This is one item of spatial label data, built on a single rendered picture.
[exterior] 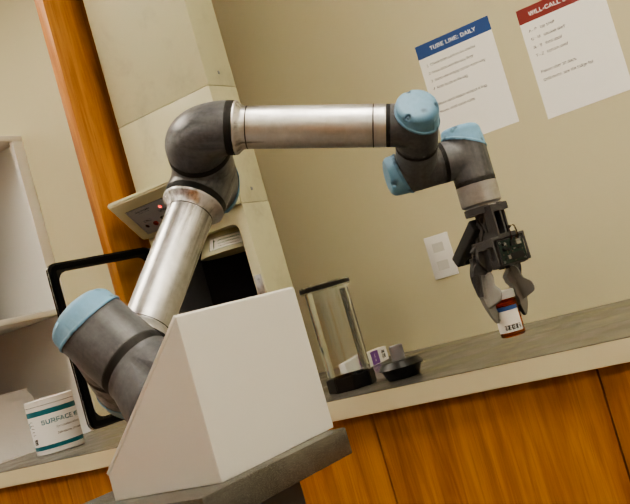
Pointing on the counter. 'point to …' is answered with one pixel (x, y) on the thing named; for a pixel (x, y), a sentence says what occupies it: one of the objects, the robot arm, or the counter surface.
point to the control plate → (145, 215)
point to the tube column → (156, 52)
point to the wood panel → (89, 118)
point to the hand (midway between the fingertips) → (507, 312)
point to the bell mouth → (222, 244)
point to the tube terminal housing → (145, 176)
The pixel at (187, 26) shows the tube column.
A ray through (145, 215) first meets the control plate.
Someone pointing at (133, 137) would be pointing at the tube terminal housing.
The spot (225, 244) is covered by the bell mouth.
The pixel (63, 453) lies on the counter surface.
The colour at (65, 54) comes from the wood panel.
